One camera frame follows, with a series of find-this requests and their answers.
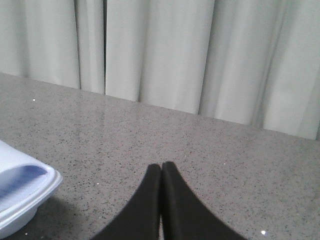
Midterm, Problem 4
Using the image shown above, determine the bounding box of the pale green curtain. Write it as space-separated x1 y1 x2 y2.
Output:
0 0 320 140

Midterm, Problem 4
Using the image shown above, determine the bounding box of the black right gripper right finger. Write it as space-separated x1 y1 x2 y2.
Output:
161 161 244 240

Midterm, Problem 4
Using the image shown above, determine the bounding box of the light blue slipper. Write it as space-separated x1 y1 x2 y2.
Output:
0 141 63 239

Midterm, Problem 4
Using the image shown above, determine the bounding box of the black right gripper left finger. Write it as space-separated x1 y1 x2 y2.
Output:
93 164 162 240

